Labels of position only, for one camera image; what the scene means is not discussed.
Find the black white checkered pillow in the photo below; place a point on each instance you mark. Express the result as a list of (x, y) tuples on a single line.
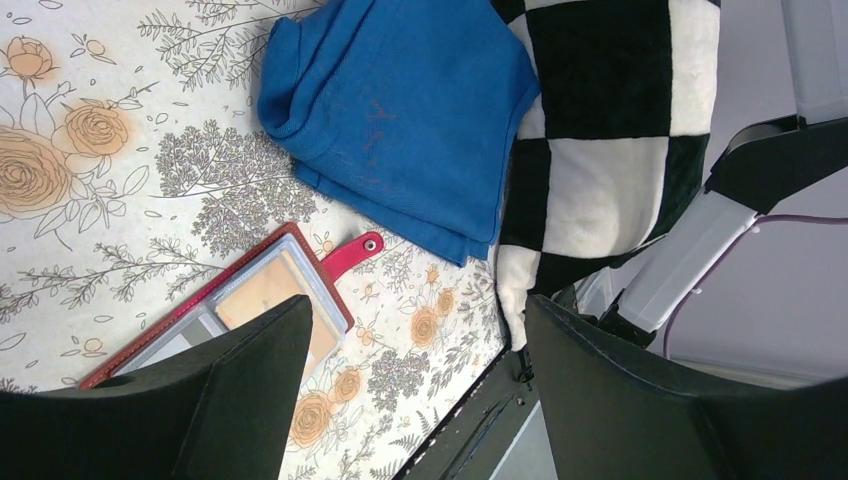
[(612, 150)]

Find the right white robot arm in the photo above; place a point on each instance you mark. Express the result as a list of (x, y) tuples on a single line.
[(763, 164)]

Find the red leather card holder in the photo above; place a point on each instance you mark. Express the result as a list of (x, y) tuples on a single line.
[(194, 321)]

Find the gold card right sleeve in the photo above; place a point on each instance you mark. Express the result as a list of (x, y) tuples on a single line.
[(273, 281)]

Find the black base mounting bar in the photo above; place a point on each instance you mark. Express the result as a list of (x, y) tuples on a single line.
[(477, 432)]

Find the floral patterned table mat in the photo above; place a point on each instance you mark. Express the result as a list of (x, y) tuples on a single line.
[(133, 171)]

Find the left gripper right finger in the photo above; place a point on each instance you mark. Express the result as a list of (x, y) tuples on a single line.
[(601, 421)]

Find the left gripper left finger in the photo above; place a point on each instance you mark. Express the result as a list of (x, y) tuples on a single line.
[(219, 410)]

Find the blue folded cloth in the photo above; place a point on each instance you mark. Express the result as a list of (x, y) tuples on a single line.
[(404, 111)]

